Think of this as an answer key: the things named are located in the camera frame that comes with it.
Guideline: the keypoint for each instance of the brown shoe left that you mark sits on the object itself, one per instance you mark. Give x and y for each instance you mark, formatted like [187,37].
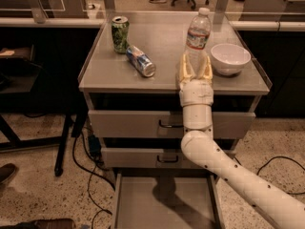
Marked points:
[6,172]

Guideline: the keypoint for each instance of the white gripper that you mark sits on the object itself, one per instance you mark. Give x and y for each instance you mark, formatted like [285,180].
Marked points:
[196,93]

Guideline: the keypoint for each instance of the blue soda can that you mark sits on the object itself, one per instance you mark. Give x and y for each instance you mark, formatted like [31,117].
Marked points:
[140,61]

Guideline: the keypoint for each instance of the grey middle drawer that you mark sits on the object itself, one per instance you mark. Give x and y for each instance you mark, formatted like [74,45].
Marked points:
[146,158]

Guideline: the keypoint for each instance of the grey drawer cabinet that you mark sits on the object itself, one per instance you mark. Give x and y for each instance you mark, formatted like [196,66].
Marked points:
[110,82]

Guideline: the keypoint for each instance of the grey bottom drawer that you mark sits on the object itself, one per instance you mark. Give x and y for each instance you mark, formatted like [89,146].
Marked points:
[166,202]

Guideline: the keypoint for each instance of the black power adapter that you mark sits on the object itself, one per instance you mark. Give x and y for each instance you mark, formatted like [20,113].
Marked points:
[94,146]

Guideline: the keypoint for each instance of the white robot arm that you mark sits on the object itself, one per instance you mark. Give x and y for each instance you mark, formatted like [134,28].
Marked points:
[278,208]

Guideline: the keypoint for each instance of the clear plastic water bottle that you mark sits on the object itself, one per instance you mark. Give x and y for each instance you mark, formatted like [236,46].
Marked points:
[197,37]

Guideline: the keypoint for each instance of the dark shoe bottom left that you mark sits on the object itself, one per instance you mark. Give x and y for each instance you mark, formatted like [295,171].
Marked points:
[43,224]

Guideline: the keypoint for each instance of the green soda can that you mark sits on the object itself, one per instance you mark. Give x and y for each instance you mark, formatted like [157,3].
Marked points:
[120,30]

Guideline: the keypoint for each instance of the grey drawer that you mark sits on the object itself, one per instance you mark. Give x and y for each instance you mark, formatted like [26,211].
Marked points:
[146,158]
[164,124]
[166,202]

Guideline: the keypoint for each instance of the white bowl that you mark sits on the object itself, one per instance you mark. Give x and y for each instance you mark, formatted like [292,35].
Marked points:
[228,59]

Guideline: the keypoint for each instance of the grey top drawer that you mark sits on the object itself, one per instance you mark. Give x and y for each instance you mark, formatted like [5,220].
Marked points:
[164,124]

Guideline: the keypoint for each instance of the black table leg frame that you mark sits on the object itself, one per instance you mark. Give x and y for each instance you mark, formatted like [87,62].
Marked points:
[15,143]

